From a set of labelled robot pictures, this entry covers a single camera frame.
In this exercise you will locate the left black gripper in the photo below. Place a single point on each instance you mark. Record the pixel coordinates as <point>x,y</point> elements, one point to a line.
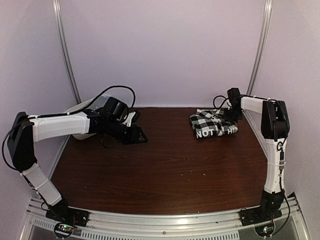
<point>133,137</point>

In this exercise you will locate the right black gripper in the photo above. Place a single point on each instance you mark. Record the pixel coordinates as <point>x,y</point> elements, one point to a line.
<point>228,118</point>

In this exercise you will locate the black white plaid shirt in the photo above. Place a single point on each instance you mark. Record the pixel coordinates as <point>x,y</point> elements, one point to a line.
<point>207,123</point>

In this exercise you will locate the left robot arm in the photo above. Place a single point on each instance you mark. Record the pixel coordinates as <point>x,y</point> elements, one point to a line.
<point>30,129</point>

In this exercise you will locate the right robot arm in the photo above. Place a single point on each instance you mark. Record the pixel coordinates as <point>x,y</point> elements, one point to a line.
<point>275,128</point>

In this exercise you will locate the white plastic bin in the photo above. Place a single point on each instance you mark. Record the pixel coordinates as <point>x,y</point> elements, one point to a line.
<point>106,109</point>

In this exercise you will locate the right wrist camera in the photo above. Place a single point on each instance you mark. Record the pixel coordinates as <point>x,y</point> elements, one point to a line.
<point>228,104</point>

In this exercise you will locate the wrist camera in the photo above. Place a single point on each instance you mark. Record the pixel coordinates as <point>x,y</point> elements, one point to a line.
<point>131,118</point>
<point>228,104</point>

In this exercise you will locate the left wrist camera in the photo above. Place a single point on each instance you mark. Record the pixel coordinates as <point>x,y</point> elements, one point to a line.
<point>131,118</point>

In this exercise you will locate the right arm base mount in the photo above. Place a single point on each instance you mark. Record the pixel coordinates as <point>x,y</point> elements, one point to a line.
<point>252,216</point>

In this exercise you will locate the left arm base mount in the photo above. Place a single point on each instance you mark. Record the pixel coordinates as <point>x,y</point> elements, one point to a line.
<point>69,215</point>

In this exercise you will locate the aluminium front rail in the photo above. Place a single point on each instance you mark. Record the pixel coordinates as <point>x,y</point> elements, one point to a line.
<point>221,225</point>

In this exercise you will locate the right aluminium post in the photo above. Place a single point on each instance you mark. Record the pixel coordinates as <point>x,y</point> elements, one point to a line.
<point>264,31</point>

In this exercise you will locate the aluminium post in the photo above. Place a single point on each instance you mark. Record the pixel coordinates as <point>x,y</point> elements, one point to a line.
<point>64,50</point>
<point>264,31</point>

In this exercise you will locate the left aluminium post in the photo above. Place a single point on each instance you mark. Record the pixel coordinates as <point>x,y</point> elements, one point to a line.
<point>64,50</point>

